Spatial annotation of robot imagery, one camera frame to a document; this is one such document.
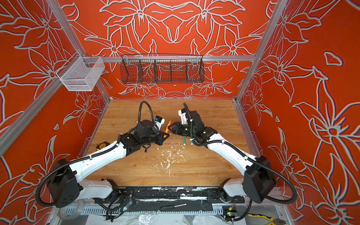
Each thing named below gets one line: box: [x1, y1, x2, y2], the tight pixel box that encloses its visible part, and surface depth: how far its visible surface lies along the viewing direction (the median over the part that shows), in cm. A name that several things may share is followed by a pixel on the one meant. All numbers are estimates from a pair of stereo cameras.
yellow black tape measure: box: [95, 141, 111, 151], surface depth 91 cm
